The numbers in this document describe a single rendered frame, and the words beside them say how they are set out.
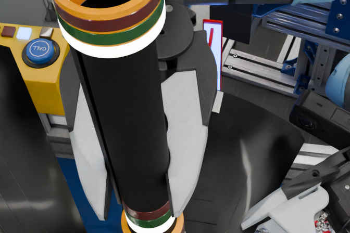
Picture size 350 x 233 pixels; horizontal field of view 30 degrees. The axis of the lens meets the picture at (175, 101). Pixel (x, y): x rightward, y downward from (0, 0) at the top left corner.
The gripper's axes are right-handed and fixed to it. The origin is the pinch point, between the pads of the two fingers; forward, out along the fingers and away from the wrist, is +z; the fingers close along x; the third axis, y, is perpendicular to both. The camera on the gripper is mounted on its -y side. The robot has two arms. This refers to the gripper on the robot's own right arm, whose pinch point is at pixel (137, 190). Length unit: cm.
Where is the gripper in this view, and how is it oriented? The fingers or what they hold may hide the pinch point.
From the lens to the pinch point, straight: 37.5
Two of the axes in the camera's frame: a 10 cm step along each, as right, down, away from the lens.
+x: -10.0, 0.4, 0.3
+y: 0.5, 5.5, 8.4
